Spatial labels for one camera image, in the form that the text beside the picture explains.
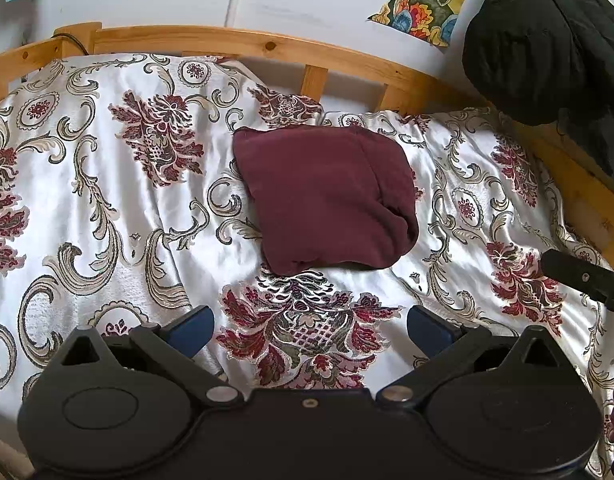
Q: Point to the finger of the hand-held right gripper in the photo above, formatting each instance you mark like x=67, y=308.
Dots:
x=582, y=275

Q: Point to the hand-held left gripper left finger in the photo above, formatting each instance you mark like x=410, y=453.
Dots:
x=191, y=330

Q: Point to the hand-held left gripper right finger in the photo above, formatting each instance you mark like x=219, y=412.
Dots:
x=429, y=330

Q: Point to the maroon long-sleeved shirt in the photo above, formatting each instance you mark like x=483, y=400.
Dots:
x=327, y=195

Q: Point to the white floral satin bedspread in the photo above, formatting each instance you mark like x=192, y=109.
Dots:
x=112, y=200

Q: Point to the black padded jacket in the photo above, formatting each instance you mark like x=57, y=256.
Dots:
x=547, y=45

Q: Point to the wooden bed frame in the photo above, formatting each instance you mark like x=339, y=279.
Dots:
x=197, y=39

